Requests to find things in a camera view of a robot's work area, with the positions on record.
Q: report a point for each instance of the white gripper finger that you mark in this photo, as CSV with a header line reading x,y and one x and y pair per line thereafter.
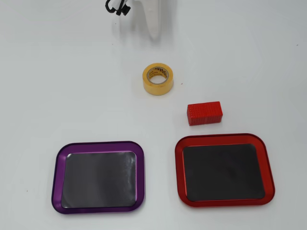
x,y
153,21

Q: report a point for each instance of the red studded block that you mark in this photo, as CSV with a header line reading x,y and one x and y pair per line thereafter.
x,y
204,112

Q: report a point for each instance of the yellow tape roll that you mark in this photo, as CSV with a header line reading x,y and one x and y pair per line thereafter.
x,y
158,87

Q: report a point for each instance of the red metal tray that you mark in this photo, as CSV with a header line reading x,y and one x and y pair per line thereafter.
x,y
223,171

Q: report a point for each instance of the purple metal tray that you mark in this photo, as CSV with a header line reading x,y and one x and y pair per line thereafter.
x,y
98,178

